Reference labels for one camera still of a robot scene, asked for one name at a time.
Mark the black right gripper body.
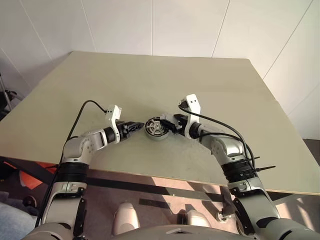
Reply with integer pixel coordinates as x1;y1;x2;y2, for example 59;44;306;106
172;113;189;136

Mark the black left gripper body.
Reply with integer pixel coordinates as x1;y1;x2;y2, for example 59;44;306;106
120;120;132;141

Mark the black-rimmed silver spoked rotor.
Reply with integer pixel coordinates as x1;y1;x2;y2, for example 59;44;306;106
145;116;167;137

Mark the long black floor tape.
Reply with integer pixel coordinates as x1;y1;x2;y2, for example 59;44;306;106
86;175;226;201

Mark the short black floor tape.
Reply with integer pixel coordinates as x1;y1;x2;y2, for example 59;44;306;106
138;198;171;209

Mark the pale rounded robot foot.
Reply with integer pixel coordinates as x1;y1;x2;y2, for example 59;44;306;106
184;208;214;229
113;202;141;236

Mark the grey caster wheel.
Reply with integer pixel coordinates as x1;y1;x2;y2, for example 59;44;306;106
216;208;234;223

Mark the orange object under table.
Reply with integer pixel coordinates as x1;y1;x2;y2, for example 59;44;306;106
4;159;59;191

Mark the silver robot torso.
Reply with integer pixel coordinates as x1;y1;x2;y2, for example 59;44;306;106
32;222;251;240

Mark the grey metal stand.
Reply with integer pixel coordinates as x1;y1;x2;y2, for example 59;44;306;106
0;72;21;113

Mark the seated operator person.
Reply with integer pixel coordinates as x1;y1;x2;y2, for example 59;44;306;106
0;201;39;240

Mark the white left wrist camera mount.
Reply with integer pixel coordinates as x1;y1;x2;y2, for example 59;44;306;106
104;104;123;145

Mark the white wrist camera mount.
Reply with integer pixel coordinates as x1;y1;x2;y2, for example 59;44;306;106
104;104;123;145
178;93;203;140

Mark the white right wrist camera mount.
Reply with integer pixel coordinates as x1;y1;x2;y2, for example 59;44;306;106
178;93;203;140

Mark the black cable tie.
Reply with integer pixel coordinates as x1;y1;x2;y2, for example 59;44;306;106
252;164;277;174

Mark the black table frame brace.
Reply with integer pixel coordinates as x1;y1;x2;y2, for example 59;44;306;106
0;155;61;186

